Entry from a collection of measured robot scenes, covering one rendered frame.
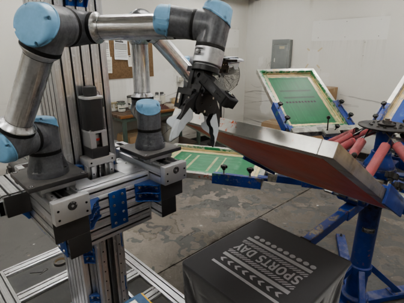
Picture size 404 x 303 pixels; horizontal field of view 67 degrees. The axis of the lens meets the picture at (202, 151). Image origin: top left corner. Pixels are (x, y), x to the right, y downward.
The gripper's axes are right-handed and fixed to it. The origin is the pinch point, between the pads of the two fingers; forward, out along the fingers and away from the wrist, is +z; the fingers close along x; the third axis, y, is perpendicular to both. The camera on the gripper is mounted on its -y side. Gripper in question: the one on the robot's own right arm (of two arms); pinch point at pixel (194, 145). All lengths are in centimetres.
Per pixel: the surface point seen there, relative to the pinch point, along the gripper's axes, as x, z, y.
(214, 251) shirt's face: -40, 44, 18
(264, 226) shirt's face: -69, 35, 15
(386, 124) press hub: -144, -26, -1
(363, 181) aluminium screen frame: -37.6, 0.2, -29.1
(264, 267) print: -47, 42, -2
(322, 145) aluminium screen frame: -14.3, -7.2, -25.9
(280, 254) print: -58, 39, -1
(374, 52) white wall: -449, -159, 130
